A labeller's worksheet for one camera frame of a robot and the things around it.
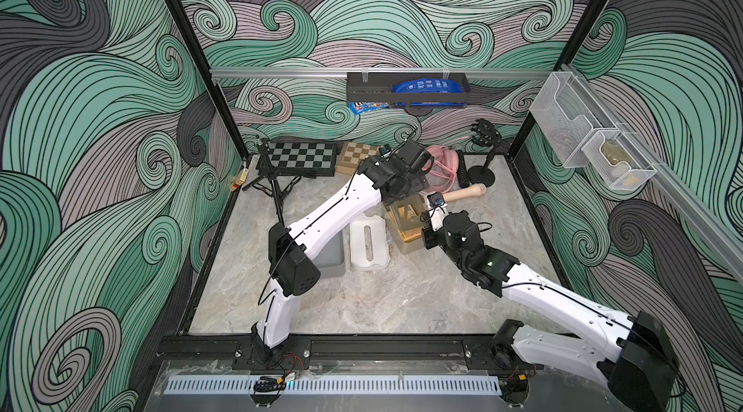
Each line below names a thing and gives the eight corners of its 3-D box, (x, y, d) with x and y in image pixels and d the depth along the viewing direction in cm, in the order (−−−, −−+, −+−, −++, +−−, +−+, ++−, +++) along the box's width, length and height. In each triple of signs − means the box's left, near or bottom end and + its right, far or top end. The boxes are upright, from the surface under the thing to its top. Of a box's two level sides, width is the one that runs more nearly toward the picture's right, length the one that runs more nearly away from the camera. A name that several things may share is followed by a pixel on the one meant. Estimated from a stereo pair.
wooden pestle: (444, 202, 107) (446, 197, 105) (441, 194, 110) (442, 189, 107) (484, 195, 109) (487, 190, 107) (480, 188, 112) (483, 183, 109)
